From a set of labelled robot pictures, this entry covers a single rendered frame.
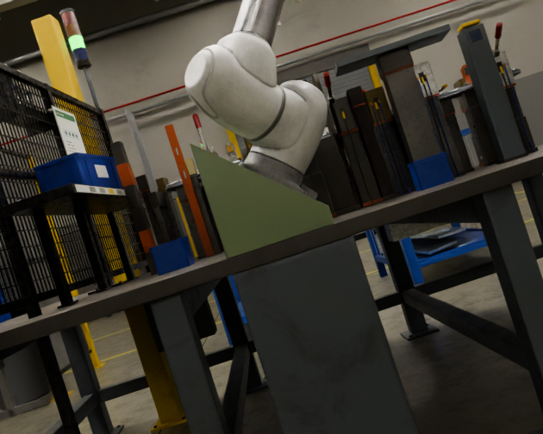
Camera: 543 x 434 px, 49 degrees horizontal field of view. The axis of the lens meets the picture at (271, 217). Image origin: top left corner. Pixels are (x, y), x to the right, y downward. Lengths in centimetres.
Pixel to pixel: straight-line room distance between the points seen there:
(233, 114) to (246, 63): 12
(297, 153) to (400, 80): 60
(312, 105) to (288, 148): 12
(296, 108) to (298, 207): 25
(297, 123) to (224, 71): 24
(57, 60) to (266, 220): 184
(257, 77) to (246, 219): 33
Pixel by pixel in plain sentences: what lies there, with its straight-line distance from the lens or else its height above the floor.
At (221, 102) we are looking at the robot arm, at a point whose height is 104.
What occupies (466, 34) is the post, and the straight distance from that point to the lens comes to 205.
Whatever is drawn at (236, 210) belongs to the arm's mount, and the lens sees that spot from 141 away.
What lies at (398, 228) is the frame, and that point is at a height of 55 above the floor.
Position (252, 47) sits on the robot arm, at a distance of 143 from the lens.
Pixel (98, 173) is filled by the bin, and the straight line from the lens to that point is 212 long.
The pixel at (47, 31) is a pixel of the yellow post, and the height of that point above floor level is 192.
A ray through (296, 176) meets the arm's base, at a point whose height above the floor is 84.
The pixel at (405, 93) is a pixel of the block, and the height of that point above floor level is 101.
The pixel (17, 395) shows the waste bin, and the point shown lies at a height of 8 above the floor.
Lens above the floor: 75
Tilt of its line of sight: level
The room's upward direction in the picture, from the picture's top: 18 degrees counter-clockwise
